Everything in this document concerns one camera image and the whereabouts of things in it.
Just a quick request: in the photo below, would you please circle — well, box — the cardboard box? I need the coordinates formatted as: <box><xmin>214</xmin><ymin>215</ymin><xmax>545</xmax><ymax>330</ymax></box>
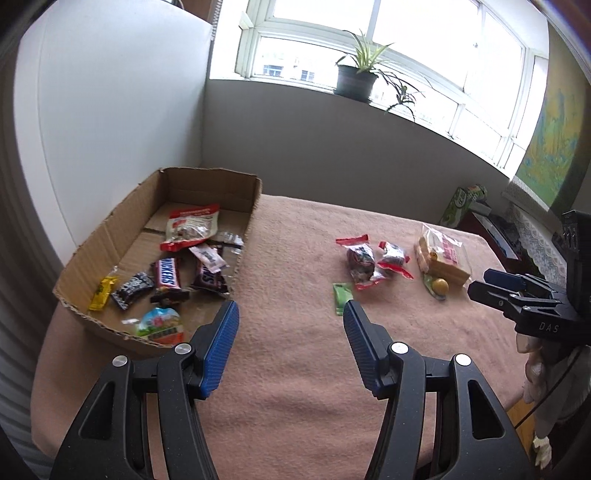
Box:
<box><xmin>52</xmin><ymin>167</ymin><xmax>263</xmax><ymax>361</ymax></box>

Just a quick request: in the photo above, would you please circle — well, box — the yellow ball candy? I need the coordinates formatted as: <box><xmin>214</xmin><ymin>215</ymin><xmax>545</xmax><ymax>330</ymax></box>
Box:
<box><xmin>424</xmin><ymin>273</ymin><xmax>450</xmax><ymax>301</ymax></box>

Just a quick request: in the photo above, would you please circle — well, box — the black snack packet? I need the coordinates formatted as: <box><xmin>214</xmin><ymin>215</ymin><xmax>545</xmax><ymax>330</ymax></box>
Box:
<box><xmin>110</xmin><ymin>272</ymin><xmax>155</xmax><ymax>310</ymax></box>

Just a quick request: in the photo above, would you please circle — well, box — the dark wooden cabinet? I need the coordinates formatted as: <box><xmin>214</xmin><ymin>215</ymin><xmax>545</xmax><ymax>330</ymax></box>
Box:
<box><xmin>457</xmin><ymin>210</ymin><xmax>525</xmax><ymax>273</ymax></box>

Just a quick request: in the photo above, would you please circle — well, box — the small yellow snack packet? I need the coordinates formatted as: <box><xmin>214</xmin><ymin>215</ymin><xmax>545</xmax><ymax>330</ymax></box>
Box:
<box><xmin>88</xmin><ymin>274</ymin><xmax>120</xmax><ymax>312</ymax></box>

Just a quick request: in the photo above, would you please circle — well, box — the white lace cloth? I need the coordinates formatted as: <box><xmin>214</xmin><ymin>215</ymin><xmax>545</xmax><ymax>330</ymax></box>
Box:
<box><xmin>510</xmin><ymin>203</ymin><xmax>568</xmax><ymax>278</ymax></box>

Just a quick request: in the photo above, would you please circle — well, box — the red and clear snack pouch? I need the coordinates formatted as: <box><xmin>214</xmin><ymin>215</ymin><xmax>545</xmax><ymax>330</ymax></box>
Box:
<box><xmin>160</xmin><ymin>204</ymin><xmax>221</xmax><ymax>253</ymax></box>

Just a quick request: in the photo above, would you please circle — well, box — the potted spider plant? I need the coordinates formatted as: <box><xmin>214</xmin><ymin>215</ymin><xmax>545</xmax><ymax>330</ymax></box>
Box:
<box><xmin>335</xmin><ymin>30</ymin><xmax>432</xmax><ymax>123</ymax></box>

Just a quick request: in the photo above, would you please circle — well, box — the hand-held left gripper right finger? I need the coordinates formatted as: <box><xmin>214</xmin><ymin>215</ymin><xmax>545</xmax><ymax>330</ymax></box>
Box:
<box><xmin>342</xmin><ymin>300</ymin><xmax>536</xmax><ymax>480</ymax></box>

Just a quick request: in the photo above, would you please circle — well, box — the purple candy in red wrapper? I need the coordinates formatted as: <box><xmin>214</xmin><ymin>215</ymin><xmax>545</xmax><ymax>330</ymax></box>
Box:
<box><xmin>376</xmin><ymin>241</ymin><xmax>415</xmax><ymax>280</ymax></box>
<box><xmin>335</xmin><ymin>234</ymin><xmax>389</xmax><ymax>291</ymax></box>

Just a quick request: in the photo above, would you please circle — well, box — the person's right hand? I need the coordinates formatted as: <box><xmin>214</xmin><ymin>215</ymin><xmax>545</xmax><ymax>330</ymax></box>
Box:
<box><xmin>517</xmin><ymin>331</ymin><xmax>573</xmax><ymax>407</ymax></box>

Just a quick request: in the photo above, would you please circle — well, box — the small white snack wrapper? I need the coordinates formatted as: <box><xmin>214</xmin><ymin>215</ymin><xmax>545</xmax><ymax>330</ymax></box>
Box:
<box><xmin>188</xmin><ymin>244</ymin><xmax>228</xmax><ymax>273</ymax></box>

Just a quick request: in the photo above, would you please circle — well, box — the white ribbed panel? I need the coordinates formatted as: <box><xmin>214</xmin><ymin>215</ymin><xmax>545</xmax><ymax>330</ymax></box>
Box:
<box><xmin>0</xmin><ymin>152</ymin><xmax>56</xmax><ymax>462</ymax></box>

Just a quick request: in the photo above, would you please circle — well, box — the green printed box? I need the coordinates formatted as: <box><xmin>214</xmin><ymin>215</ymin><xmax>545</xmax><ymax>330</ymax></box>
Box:
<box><xmin>441</xmin><ymin>185</ymin><xmax>490</xmax><ymax>227</ymax></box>

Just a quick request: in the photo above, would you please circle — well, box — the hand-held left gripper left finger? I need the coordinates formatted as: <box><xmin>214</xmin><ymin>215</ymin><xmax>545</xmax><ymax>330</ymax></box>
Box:
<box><xmin>50</xmin><ymin>300</ymin><xmax>241</xmax><ymax>480</ymax></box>

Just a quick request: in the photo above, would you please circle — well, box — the clear bag of wafers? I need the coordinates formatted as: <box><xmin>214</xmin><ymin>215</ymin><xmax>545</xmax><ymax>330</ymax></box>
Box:
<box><xmin>414</xmin><ymin>223</ymin><xmax>472</xmax><ymax>289</ymax></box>

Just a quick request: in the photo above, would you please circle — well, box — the white cabinet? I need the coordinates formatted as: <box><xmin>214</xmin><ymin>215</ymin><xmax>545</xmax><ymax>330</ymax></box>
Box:
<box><xmin>14</xmin><ymin>0</ymin><xmax>213</xmax><ymax>268</ymax></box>

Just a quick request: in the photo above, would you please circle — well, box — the wooden shelf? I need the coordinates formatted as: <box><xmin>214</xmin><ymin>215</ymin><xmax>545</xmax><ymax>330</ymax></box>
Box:
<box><xmin>178</xmin><ymin>0</ymin><xmax>218</xmax><ymax>28</ymax></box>

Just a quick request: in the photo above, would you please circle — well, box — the dark foil snack wrapper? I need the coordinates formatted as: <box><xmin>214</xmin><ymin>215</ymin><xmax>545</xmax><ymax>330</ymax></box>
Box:
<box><xmin>206</xmin><ymin>231</ymin><xmax>245</xmax><ymax>252</ymax></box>

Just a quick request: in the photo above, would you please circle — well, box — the small green snack packet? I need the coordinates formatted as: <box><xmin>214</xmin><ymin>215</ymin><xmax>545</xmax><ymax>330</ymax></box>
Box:
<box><xmin>332</xmin><ymin>282</ymin><xmax>355</xmax><ymax>317</ymax></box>

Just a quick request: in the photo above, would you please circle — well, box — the egg-shaped chocolate snack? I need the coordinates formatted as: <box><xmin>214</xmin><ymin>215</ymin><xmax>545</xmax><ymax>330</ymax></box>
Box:
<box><xmin>136</xmin><ymin>307</ymin><xmax>186</xmax><ymax>347</ymax></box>

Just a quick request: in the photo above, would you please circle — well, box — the small dark candy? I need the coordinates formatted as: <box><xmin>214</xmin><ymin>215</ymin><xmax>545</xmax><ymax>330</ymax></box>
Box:
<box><xmin>150</xmin><ymin>286</ymin><xmax>191</xmax><ymax>306</ymax></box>

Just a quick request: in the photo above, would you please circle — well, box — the brown chocolate bar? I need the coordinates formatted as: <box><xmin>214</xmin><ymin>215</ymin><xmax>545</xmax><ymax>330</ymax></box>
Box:
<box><xmin>189</xmin><ymin>261</ymin><xmax>230</xmax><ymax>295</ymax></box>
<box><xmin>151</xmin><ymin>257</ymin><xmax>182</xmax><ymax>291</ymax></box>

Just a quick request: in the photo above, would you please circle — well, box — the white framed window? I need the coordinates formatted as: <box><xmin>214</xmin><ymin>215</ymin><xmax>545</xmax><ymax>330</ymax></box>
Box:
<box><xmin>233</xmin><ymin>0</ymin><xmax>548</xmax><ymax>171</ymax></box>

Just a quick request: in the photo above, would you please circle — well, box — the yellow and blue wall hanging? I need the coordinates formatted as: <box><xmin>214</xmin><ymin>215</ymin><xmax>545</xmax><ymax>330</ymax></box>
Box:
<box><xmin>510</xmin><ymin>32</ymin><xmax>587</xmax><ymax>213</ymax></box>

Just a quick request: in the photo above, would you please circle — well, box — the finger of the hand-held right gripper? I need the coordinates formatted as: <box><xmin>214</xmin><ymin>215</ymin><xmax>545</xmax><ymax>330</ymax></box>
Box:
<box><xmin>484</xmin><ymin>269</ymin><xmax>557</xmax><ymax>297</ymax></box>
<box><xmin>467</xmin><ymin>281</ymin><xmax>525</xmax><ymax>320</ymax></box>

